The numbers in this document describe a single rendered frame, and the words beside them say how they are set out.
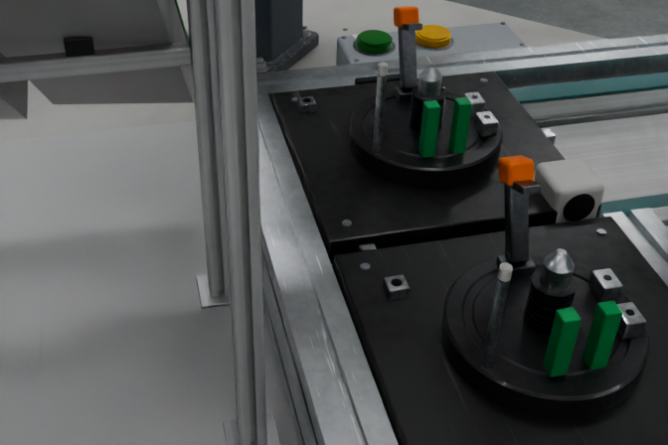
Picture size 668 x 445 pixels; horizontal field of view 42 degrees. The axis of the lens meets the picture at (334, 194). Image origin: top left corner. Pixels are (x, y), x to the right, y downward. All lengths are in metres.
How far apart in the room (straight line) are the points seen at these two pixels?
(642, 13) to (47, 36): 3.11
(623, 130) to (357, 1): 0.52
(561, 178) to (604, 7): 2.87
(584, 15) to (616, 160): 2.59
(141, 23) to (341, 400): 0.29
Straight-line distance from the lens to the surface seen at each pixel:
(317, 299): 0.67
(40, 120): 1.09
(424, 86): 0.78
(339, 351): 0.63
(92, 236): 0.90
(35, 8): 0.62
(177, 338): 0.78
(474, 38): 1.04
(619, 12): 3.60
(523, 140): 0.84
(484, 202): 0.76
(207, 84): 0.69
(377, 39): 1.00
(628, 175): 0.93
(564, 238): 0.73
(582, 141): 0.96
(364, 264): 0.68
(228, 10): 0.46
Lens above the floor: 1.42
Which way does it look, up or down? 37 degrees down
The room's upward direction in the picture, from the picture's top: 2 degrees clockwise
